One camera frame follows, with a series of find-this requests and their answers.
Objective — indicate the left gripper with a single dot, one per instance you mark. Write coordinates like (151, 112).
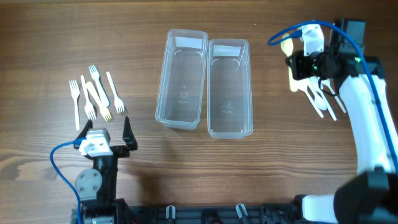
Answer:
(122, 151)

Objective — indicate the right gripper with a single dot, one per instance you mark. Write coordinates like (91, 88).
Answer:
(296, 60)

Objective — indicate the yellow plastic spoon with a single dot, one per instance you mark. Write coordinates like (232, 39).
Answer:
(287, 47)

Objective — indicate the white plastic fork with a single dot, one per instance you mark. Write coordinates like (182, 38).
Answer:
(89, 108)
(75, 92)
(118, 103)

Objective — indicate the white plastic spoon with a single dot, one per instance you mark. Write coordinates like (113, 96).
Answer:
(327, 83)
(320, 103)

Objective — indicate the light blue plastic fork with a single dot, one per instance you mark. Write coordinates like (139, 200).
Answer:
(96, 77)

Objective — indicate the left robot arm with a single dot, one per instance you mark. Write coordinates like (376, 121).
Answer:
(96, 186)

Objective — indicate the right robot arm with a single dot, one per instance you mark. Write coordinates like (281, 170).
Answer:
(335, 52)

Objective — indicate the right clear plastic container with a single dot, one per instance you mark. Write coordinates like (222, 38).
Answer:
(229, 89)

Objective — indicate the clear plastic container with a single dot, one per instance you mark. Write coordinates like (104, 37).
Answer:
(229, 89)
(182, 79)

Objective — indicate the left clear plastic container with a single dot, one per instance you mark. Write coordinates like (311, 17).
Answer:
(182, 79)

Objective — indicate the yellow plastic fork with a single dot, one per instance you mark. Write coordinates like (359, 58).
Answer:
(104, 111)

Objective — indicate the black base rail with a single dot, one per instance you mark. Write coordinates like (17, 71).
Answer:
(260, 214)

